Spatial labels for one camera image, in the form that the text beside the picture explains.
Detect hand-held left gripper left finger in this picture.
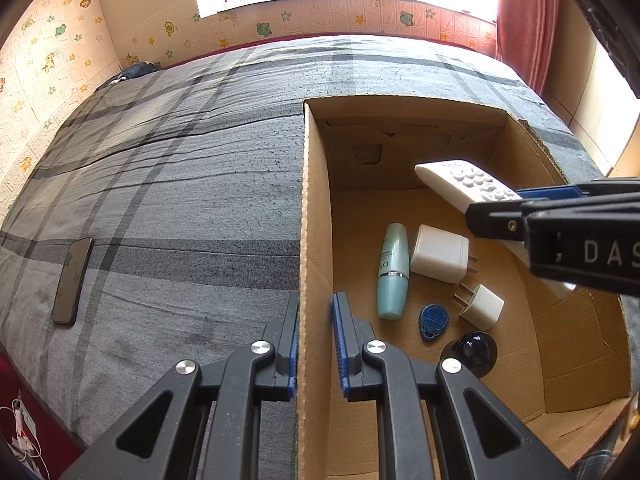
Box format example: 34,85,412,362
60,290,301,480

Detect beige wardrobe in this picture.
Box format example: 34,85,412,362
542,0,640,181

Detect teal cosmetic bottle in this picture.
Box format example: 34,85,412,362
376,222,412,320

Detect black round ball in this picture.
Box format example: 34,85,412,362
440,331,499,373

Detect small white charger plug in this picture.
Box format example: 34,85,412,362
452,282,505,331

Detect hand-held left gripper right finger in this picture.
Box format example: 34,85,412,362
332,291,576,480

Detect red curtain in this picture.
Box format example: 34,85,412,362
470,0,563,96

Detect large white charger block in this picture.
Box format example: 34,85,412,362
410,224,480,283

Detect black smartphone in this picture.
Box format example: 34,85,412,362
51,236,94,326

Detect white charging cables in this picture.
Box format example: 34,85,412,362
0,392,48,466

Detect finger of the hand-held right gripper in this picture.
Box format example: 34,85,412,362
464,195,640,242
517,176,640,201

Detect dark cloth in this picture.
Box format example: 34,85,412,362
97,61,161,92

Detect black strap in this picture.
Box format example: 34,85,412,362
550,0,640,101

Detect brown cardboard box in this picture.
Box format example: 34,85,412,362
297,95,633,480

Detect white remote control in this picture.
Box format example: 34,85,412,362
414,160,578,301

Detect blue key fob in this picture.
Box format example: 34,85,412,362
419,304,449,345

